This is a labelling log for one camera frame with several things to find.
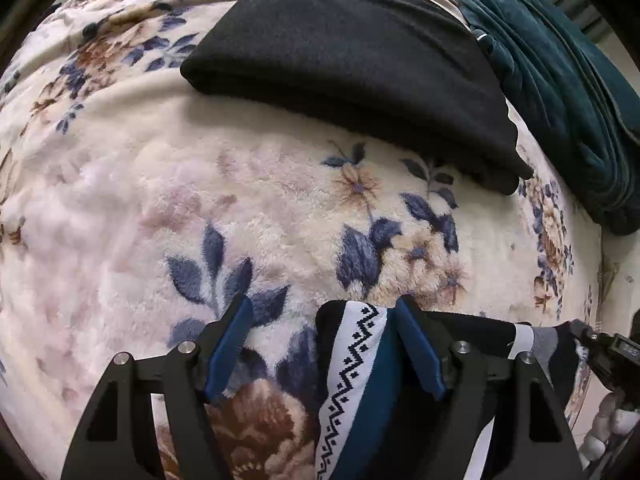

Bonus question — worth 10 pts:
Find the dark teal velvet garment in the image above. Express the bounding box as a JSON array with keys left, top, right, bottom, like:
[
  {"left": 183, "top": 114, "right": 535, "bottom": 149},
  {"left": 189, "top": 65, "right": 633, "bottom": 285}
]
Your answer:
[{"left": 425, "top": 0, "right": 640, "bottom": 237}]

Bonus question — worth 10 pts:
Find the folded black cloth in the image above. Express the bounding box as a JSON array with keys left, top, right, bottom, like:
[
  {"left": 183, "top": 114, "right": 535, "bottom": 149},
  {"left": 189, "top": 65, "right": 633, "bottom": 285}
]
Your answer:
[{"left": 179, "top": 0, "right": 534, "bottom": 197}]

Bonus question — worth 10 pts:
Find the floral fleece blanket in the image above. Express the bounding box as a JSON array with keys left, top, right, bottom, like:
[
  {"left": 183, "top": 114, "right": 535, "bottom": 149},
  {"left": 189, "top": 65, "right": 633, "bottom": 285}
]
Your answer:
[{"left": 0, "top": 0, "right": 610, "bottom": 480}]

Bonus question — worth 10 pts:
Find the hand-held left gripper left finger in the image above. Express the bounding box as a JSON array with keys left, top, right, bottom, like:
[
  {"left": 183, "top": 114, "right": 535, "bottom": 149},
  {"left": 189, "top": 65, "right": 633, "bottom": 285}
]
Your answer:
[{"left": 60, "top": 294, "right": 254, "bottom": 480}]

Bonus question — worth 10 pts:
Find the black teal patterned knit garment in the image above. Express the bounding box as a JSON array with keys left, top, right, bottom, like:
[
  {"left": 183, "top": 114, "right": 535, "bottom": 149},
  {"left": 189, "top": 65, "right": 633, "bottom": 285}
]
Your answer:
[{"left": 314, "top": 300, "right": 588, "bottom": 480}]

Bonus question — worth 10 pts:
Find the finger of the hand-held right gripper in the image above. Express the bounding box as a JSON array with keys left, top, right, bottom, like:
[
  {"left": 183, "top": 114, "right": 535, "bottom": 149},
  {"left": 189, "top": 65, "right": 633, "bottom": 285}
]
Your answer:
[{"left": 569, "top": 319, "right": 608, "bottom": 361}]

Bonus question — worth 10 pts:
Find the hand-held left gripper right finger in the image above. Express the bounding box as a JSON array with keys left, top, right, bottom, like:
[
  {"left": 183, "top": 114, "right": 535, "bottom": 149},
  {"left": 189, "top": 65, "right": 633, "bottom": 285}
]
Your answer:
[{"left": 395, "top": 295, "right": 583, "bottom": 480}]

